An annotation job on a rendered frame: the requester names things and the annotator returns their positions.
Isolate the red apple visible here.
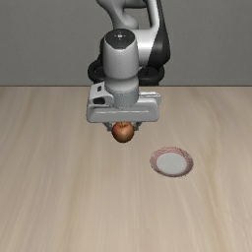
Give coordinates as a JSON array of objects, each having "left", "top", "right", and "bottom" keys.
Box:
[{"left": 111, "top": 121, "right": 136, "bottom": 144}]

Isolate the white plate with red rim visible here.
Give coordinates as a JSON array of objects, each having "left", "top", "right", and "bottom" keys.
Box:
[{"left": 150, "top": 146, "right": 195, "bottom": 178}]

